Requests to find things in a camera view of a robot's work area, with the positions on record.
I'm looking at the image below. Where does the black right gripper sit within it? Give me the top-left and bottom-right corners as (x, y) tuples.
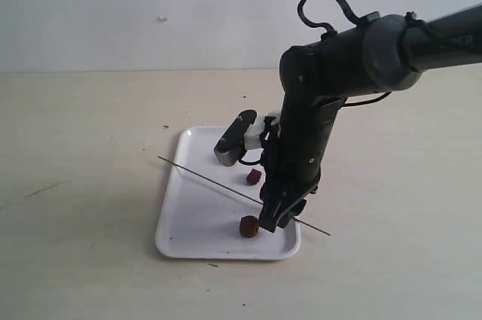
(258, 96), (346, 232)

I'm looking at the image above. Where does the red date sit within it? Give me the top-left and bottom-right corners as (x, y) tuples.
(239, 215), (259, 238)
(246, 169), (262, 185)

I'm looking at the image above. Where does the thin metal skewer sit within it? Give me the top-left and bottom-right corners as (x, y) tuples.
(157, 155), (331, 236)

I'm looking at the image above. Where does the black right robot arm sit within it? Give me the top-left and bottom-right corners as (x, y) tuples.
(258, 6), (481, 232)

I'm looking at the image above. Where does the white rectangular plastic tray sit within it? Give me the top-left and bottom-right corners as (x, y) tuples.
(155, 126), (301, 261)

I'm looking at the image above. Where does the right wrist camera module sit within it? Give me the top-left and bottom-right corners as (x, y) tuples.
(214, 109), (281, 167)

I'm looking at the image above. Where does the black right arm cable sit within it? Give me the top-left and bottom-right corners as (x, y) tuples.
(297, 0), (377, 41)

